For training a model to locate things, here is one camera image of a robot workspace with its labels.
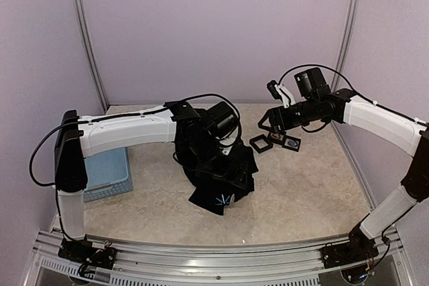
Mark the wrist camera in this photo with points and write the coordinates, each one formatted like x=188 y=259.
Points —
x=228 y=143
x=280 y=92

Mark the blue plastic basket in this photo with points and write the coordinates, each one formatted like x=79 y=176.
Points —
x=108 y=175

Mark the right aluminium corner post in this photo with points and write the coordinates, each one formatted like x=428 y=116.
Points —
x=347 y=34

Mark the black square frame near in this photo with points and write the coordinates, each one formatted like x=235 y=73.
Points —
x=261 y=143

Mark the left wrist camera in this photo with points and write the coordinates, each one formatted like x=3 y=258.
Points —
x=228 y=143

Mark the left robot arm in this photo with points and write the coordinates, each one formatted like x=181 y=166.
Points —
x=82 y=137

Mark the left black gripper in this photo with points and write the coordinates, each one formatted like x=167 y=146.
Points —
x=226 y=172

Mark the starry night blue brooch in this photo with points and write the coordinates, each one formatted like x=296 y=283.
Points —
x=292 y=143

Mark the black square frame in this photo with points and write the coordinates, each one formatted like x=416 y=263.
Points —
x=286 y=146
x=277 y=141
x=261 y=143

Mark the aluminium front rail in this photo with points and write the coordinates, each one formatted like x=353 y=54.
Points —
x=140 y=263

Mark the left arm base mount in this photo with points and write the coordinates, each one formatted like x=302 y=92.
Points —
x=87 y=254

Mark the left aluminium corner post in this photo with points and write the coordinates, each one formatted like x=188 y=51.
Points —
x=89 y=54

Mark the black square frame middle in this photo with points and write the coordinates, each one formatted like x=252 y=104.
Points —
x=277 y=141

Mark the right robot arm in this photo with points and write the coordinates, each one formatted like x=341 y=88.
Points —
x=350 y=107

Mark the black square frame far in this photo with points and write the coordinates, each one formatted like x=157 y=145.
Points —
x=286 y=146

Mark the pale pink round brooch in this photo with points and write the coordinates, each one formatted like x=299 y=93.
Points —
x=231 y=200

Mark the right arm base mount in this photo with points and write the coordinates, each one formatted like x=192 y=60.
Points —
x=359 y=252

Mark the aluminium corner post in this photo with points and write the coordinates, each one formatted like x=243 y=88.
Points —
x=347 y=34
x=89 y=54

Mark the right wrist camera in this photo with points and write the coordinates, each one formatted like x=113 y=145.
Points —
x=280 y=92

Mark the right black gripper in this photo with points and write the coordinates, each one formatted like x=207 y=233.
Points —
x=275 y=113

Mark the black garment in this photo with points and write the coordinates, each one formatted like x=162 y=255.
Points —
x=196 y=143

